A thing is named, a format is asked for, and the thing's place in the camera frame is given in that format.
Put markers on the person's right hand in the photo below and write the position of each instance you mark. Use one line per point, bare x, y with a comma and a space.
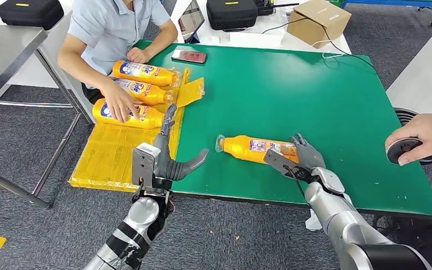
119, 106

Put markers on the person's left hand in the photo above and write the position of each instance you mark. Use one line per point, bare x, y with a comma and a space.
137, 56

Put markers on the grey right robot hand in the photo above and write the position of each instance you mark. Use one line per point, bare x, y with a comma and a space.
309, 156

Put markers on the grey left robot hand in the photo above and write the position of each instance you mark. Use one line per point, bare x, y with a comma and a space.
162, 160

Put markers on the orange detergent bottle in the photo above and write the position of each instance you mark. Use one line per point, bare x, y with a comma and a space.
160, 76
154, 95
238, 147
152, 117

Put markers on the black round disc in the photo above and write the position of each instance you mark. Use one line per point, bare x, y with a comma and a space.
402, 149

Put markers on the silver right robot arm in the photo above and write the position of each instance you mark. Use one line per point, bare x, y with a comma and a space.
342, 220

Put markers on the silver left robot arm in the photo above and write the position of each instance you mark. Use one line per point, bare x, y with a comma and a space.
145, 216

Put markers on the person's left forearm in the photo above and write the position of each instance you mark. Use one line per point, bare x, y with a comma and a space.
164, 39

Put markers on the person's right forearm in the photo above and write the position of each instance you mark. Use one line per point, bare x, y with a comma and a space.
82, 72

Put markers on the black round stool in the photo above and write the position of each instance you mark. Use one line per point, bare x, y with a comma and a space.
404, 116

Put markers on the person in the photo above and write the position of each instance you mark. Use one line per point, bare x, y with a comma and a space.
104, 29

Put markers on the green table mat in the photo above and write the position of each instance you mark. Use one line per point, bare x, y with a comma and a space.
331, 111

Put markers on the smartphone with red screen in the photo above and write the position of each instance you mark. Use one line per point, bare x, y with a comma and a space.
190, 56

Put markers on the yellow taped cardboard sheet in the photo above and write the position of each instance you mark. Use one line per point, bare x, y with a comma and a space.
108, 160

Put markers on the pale grey table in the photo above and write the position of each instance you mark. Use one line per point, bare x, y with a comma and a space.
424, 74

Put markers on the tablet on stand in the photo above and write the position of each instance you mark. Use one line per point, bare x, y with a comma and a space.
191, 18

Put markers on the white table leg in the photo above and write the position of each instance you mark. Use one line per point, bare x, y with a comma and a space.
313, 223

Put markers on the white table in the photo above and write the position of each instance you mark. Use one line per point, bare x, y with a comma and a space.
206, 38

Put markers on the small white charger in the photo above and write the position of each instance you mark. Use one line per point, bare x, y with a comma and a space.
215, 39

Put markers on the pale grey bench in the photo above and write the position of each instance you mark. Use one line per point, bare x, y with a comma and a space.
50, 43

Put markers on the black carrying case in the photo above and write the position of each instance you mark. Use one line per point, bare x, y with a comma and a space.
29, 14
232, 14

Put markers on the grey metal table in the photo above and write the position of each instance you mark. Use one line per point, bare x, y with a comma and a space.
0, 56

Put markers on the brown cardboard box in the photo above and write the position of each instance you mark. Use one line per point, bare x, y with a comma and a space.
314, 22

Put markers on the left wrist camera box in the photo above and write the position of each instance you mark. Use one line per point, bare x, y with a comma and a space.
145, 164

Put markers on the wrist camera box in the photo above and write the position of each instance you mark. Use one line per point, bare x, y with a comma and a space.
145, 164
279, 160

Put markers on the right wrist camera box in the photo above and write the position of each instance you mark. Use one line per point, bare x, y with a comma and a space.
279, 160

